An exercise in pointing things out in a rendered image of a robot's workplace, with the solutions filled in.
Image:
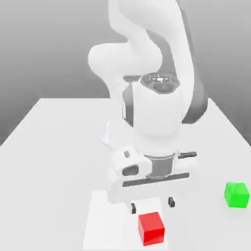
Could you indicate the small red cube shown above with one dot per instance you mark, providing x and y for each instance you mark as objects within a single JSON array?
[{"x": 151, "y": 229}]

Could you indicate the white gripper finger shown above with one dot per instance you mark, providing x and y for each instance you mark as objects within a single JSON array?
[
  {"x": 133, "y": 208},
  {"x": 171, "y": 202}
]

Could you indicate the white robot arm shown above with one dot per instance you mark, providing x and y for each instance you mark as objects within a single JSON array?
[{"x": 156, "y": 109}]

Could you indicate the small green cube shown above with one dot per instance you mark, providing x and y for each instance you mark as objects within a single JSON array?
[{"x": 236, "y": 195}]

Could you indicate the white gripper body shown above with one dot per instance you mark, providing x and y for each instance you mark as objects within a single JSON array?
[{"x": 149, "y": 189}]

